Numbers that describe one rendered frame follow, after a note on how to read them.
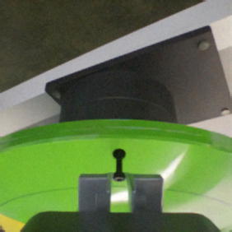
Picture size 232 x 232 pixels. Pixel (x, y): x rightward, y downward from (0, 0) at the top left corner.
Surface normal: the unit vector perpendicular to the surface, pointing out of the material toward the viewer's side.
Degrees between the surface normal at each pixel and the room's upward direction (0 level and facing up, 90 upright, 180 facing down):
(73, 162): 25
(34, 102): 0
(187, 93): 0
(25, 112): 0
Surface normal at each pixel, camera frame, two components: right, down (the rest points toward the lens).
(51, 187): -0.15, 0.54
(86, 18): -0.01, 0.82
